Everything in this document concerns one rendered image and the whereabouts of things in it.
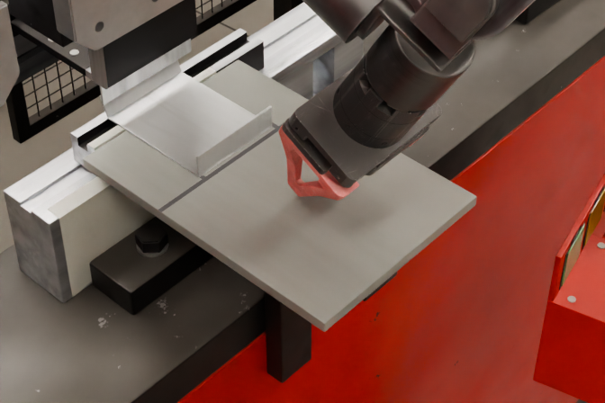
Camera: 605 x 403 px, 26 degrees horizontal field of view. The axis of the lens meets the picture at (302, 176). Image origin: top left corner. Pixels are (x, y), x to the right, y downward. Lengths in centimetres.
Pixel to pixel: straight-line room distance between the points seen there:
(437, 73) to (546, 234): 77
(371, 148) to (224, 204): 16
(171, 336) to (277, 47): 30
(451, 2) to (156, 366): 43
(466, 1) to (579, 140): 76
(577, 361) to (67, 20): 62
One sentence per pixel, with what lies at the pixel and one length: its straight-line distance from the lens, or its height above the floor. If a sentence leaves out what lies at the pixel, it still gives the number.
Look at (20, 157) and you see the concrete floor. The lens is 263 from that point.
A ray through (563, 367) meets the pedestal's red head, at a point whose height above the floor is 70.
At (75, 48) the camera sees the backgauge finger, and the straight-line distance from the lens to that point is 118.
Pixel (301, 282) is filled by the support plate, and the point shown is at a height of 100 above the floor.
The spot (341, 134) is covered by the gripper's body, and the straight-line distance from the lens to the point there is 91.
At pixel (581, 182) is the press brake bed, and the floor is 64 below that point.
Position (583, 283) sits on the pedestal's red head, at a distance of 129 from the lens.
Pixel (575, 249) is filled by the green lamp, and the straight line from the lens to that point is 127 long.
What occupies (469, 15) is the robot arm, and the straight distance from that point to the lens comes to 79.
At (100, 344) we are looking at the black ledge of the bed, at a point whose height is 87.
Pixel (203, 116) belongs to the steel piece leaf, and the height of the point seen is 100.
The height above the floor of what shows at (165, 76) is 101.
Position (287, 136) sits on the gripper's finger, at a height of 110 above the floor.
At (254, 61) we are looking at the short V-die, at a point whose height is 98.
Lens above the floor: 170
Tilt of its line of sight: 42 degrees down
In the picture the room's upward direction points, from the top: straight up
